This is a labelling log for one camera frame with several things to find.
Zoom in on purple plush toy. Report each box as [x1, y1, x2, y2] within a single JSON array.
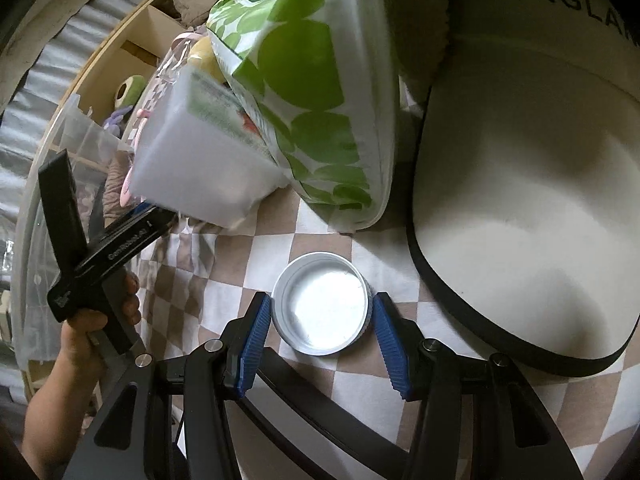
[[104, 105, 133, 136]]

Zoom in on wooden bedside shelf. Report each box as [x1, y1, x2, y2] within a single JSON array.
[[15, 0, 191, 396]]

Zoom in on person's left forearm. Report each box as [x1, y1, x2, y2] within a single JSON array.
[[20, 360, 108, 471]]

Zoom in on green wet wipes pack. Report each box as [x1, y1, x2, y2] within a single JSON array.
[[206, 0, 401, 233]]

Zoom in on grey curtain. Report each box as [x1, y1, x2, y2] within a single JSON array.
[[0, 0, 146, 271]]

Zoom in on yellow sponge ball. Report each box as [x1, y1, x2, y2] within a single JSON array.
[[192, 37, 226, 78]]

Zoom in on green avocado plush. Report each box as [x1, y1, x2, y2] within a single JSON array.
[[114, 75, 146, 110]]

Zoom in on person's left hand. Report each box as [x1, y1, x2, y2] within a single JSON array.
[[60, 275, 144, 377]]

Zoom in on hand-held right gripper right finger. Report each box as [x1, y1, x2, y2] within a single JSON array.
[[372, 291, 586, 480]]

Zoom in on clear plastic storage bin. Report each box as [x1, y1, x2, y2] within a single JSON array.
[[10, 92, 136, 376]]

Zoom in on translucent white plastic box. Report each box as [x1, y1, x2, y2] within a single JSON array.
[[131, 67, 291, 231]]

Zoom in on white visor cap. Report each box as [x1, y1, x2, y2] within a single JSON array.
[[407, 0, 640, 378]]

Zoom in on white round jar lid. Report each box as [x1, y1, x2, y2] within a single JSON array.
[[271, 254, 373, 356]]

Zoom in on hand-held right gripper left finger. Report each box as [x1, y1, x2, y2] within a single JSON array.
[[60, 291, 273, 480]]

